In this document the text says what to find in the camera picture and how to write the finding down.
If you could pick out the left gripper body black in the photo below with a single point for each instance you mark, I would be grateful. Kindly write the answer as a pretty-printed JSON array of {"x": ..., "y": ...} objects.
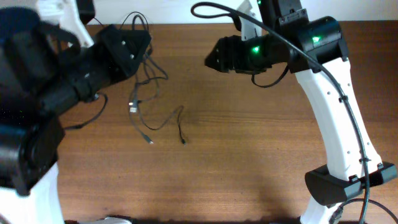
[{"x": 91, "y": 74}]

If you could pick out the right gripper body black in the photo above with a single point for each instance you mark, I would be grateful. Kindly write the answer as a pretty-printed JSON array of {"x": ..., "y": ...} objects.
[{"x": 255, "y": 56}]

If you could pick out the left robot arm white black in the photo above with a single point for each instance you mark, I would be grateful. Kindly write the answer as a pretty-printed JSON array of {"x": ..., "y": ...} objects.
[{"x": 49, "y": 64}]

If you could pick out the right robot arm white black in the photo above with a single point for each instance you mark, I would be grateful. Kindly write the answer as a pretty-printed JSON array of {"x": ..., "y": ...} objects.
[{"x": 317, "y": 54}]

